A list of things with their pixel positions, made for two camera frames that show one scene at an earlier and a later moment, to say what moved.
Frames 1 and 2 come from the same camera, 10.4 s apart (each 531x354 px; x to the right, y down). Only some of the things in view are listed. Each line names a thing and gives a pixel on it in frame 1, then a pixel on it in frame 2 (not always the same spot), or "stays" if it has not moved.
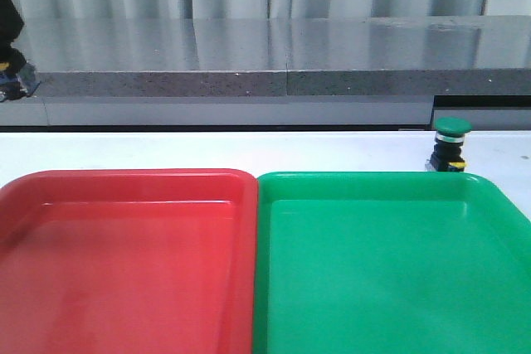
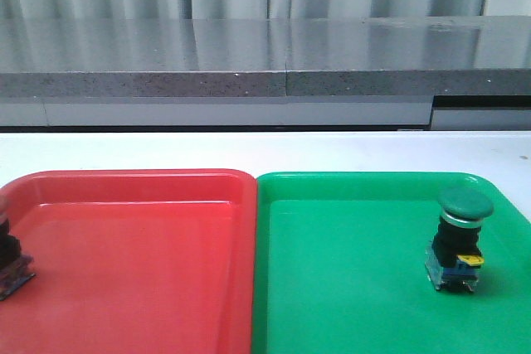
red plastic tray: (129, 261) stays
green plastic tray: (389, 263) stays
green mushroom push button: (446, 155) to (454, 259)
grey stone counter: (353, 73) stays
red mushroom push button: (18, 77) to (14, 264)
